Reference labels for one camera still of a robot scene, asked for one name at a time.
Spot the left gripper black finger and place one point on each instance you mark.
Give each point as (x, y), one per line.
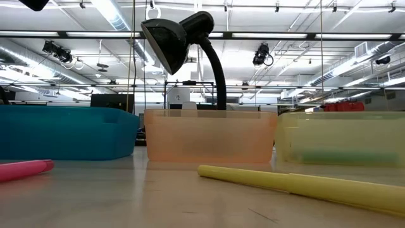
(34, 3)

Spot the pink highlighter with clip cap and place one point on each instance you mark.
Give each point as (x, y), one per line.
(22, 170)

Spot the translucent yellow plastic bin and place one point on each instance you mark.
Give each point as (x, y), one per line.
(341, 133)

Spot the black ceiling-mounted device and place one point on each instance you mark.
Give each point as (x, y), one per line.
(58, 52)

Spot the black monitor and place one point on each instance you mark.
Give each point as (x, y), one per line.
(110, 103)

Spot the teal plastic bin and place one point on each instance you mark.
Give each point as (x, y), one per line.
(63, 133)

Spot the black gooseneck desk lamp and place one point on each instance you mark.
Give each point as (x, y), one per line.
(167, 44)

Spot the white box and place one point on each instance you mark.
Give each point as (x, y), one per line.
(178, 95)

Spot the translucent orange plastic bin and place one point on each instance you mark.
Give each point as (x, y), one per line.
(209, 139)

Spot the red storage bin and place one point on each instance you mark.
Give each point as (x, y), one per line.
(345, 106)

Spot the yellow highlighter with clip cap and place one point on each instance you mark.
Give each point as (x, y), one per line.
(316, 187)

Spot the black background stand frame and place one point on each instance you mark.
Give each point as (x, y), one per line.
(190, 83)

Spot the black metal rig frame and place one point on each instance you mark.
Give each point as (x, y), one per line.
(226, 35)

